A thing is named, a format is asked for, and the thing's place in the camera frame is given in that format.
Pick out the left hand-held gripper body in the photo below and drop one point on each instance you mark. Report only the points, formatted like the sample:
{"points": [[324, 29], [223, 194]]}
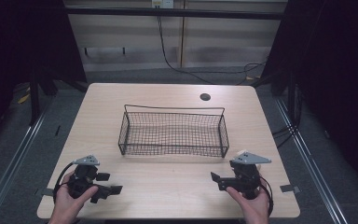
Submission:
{"points": [[81, 179]]}

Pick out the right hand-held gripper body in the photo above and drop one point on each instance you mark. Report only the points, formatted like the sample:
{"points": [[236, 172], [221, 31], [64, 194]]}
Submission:
{"points": [[245, 179]]}

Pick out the person's left hand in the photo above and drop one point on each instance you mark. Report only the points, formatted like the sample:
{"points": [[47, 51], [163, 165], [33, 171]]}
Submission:
{"points": [[66, 205]]}

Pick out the person's right hand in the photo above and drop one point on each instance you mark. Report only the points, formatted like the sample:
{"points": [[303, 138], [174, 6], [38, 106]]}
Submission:
{"points": [[254, 208]]}

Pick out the grey tape strip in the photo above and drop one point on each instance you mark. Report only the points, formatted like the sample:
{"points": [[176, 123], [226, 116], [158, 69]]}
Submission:
{"points": [[290, 188], [46, 192]]}

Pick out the round black table grommet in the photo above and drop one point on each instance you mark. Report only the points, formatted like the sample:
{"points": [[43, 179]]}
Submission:
{"points": [[205, 96]]}

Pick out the black metal stand leg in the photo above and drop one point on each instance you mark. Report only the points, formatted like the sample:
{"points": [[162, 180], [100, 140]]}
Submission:
{"points": [[292, 99], [34, 99]]}

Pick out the yellow floor tape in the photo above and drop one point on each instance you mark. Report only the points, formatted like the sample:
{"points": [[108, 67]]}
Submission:
{"points": [[23, 99]]}

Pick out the black curtain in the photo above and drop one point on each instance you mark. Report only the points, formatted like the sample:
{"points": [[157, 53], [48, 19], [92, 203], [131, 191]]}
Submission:
{"points": [[21, 46], [335, 77]]}

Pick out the black horizontal metal bar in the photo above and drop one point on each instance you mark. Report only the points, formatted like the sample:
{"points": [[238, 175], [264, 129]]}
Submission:
{"points": [[174, 13]]}

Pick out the metal floor rail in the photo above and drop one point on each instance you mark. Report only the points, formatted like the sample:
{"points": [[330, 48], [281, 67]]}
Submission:
{"points": [[12, 165], [310, 165]]}

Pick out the white wall socket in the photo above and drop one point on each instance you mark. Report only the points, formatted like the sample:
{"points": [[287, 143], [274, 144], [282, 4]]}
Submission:
{"points": [[162, 3]]}

